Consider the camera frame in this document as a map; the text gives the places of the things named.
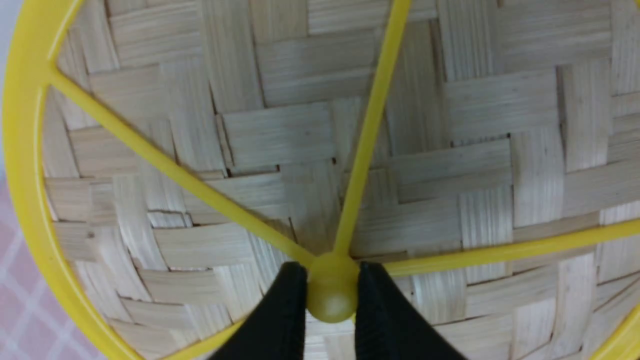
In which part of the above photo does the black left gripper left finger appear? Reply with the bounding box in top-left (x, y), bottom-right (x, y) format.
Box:
top-left (210, 262), bottom-right (307, 360)

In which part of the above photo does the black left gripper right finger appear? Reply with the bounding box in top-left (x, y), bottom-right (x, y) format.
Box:
top-left (354, 262), bottom-right (466, 360)

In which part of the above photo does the yellow rimmed bamboo steamer lid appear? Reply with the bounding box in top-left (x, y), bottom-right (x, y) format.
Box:
top-left (3, 0), bottom-right (639, 360)

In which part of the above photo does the pink checkered tablecloth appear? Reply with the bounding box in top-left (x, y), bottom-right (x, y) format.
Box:
top-left (0, 178), bottom-right (105, 360)

